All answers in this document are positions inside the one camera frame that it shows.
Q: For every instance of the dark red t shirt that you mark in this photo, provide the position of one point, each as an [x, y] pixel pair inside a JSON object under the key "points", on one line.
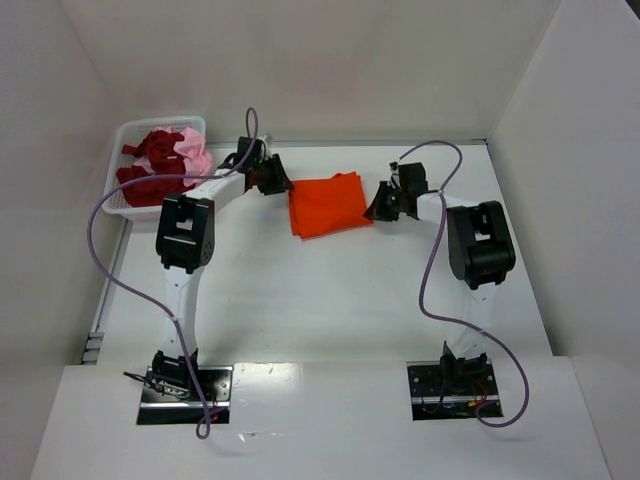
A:
{"points": [[149, 193]]}

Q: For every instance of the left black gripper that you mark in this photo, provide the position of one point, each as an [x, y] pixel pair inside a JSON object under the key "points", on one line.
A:
{"points": [[270, 173]]}

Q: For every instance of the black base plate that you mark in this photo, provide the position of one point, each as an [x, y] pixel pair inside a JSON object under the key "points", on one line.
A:
{"points": [[432, 397], [162, 403]]}

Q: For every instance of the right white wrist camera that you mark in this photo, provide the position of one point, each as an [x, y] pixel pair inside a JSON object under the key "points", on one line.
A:
{"points": [[394, 180]]}

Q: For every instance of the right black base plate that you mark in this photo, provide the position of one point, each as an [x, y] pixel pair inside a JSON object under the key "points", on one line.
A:
{"points": [[432, 397]]}

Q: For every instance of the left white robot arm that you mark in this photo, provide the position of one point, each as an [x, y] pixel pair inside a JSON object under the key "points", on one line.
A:
{"points": [[185, 243]]}

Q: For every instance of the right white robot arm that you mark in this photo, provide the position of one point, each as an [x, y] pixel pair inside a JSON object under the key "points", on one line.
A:
{"points": [[480, 255]]}

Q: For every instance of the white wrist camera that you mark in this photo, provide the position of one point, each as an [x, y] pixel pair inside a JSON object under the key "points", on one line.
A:
{"points": [[266, 140], [394, 180]]}

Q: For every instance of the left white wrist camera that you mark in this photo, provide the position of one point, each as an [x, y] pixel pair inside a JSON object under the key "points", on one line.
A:
{"points": [[266, 140]]}

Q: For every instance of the orange t shirt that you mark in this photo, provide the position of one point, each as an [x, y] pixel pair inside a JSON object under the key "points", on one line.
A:
{"points": [[319, 207]]}

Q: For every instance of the grey metal bracket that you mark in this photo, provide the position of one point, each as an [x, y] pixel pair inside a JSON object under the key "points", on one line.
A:
{"points": [[92, 348]]}

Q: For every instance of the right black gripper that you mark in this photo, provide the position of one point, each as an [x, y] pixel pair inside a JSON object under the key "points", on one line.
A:
{"points": [[390, 198]]}

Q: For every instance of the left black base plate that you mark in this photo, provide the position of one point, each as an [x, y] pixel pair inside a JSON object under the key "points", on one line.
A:
{"points": [[162, 403]]}

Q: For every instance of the pink t shirt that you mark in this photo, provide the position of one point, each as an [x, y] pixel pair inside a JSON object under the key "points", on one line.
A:
{"points": [[195, 155]]}

